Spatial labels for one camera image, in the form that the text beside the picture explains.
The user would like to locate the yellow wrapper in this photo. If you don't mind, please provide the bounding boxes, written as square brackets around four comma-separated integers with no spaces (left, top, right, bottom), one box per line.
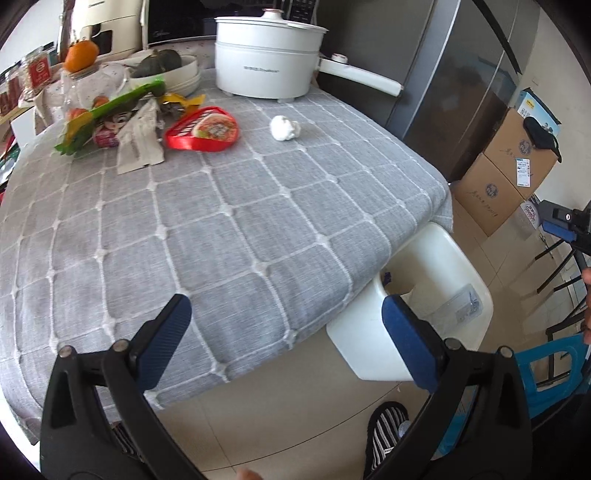
[159,92,206,114]

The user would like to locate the blue and white box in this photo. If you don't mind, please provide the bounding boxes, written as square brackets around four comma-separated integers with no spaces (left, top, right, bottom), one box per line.
[516,89,563,127]

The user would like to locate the white electric pot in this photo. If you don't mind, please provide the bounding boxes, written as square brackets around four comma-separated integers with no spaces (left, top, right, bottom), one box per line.
[215,7,404,100]

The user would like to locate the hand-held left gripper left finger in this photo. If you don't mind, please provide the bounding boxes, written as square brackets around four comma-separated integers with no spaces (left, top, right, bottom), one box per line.
[39,293,208,480]

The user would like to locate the black metal frame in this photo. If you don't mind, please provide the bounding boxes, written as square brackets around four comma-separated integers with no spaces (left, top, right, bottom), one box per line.
[534,235,591,340]

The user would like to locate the pink packet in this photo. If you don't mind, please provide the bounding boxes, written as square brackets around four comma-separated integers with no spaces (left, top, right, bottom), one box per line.
[92,127,122,148]

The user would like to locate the blue plastic stool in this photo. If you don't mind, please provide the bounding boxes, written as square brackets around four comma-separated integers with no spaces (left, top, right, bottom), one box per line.
[515,333,591,418]

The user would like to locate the grey refrigerator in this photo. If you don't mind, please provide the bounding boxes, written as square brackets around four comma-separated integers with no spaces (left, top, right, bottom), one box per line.
[309,0,541,183]

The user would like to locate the black microwave oven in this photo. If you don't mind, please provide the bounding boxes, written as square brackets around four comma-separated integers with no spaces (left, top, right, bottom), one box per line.
[141,0,319,49]

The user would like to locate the dark green pumpkin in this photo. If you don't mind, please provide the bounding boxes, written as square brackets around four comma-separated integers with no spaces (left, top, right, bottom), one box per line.
[131,48,182,78]

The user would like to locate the purple and white box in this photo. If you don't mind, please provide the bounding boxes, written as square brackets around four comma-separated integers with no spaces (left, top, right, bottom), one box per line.
[521,200,543,228]

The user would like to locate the cream air fryer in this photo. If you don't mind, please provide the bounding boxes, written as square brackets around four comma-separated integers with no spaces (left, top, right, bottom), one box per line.
[58,0,148,61]

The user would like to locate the green snack wrapper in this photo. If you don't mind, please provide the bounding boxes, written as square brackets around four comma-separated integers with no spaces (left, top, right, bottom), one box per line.
[54,76,167,158]

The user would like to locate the crumpled silver wrapper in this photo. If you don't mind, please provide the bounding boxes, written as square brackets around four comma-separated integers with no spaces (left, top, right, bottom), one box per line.
[116,99,167,175]

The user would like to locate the brown cardboard box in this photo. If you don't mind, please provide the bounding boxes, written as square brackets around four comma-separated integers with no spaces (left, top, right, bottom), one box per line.
[451,152,532,237]
[482,107,559,204]

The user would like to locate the striped slipper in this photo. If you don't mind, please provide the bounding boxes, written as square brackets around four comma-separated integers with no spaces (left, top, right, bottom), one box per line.
[108,420,144,462]
[362,401,411,480]

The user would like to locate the white plastic bin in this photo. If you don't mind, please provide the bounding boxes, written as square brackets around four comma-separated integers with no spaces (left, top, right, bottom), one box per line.
[325,222,494,383]

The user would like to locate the person's right hand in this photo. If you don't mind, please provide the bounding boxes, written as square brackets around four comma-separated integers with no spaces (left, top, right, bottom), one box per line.
[582,268,591,344]

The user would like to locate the white bowl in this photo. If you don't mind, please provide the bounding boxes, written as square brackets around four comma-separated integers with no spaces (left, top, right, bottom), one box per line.
[127,54,202,97]

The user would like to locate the black cap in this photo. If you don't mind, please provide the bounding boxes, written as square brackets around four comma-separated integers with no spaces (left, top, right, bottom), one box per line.
[523,116,563,163]

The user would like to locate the clear glass jar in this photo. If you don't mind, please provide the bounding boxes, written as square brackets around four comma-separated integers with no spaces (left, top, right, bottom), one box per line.
[60,69,130,125]

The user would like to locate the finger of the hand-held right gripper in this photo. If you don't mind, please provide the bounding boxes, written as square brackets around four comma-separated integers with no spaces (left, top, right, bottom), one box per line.
[539,199,579,243]

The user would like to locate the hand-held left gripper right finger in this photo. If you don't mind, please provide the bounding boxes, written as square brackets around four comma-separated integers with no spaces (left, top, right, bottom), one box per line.
[369,294,534,480]

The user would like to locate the white crumpled tissue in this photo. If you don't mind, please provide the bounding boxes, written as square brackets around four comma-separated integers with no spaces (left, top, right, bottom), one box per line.
[269,115,302,141]

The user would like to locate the grey checked tablecloth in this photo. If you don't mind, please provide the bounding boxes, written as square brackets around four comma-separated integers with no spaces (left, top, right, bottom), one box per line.
[0,69,455,446]

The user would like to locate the large orange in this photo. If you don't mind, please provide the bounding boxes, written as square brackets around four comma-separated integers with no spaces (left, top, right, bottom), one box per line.
[63,41,100,73]

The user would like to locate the red snack packet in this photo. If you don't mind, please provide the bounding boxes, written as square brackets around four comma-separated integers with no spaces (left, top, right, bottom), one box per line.
[165,106,243,153]

